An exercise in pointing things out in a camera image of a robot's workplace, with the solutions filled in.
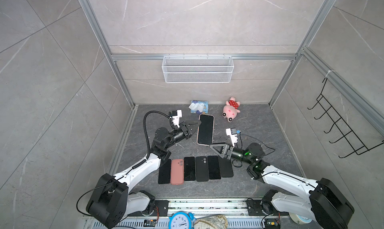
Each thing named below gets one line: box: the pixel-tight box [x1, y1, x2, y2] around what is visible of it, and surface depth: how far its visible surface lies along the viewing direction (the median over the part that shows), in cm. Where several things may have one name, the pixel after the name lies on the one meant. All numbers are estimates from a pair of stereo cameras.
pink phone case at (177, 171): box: [170, 158, 184, 185], surface depth 87 cm
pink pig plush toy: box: [222, 96, 241, 123], surface depth 109 cm
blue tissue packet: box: [188, 100, 209, 114], surface depth 113 cm
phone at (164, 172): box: [158, 159, 171, 184], surface depth 85 cm
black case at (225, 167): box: [218, 156, 234, 178], surface depth 88 cm
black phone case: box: [195, 156, 209, 182], surface depth 88 cm
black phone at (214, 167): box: [207, 155, 221, 180], surface depth 88 cm
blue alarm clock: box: [168, 211, 197, 229], surface depth 70 cm
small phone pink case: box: [196, 114, 215, 146], surface depth 69 cm
